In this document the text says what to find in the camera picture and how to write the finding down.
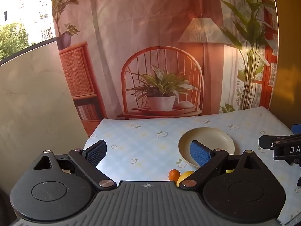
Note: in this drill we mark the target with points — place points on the green tree outside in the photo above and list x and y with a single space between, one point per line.
11 40

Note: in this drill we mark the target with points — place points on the white apartment building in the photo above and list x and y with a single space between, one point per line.
28 4

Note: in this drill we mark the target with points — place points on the tangerine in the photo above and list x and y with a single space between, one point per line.
174 175

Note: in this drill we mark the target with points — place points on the beige plate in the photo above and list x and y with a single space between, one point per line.
211 139

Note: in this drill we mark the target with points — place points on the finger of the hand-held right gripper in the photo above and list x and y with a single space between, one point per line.
265 141
296 129

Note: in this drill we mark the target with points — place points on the yellow-green round fruit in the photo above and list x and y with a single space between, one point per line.
230 171

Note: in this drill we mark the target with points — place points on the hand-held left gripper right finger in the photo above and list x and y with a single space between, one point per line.
199 154

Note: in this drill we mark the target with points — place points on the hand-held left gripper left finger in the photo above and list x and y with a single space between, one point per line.
96 154

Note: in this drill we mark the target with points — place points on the large lemon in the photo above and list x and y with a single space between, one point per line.
185 176

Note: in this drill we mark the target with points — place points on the floral checked tablecloth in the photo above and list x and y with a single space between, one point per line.
141 146

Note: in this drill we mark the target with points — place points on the printed backdrop cloth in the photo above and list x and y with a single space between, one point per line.
141 28

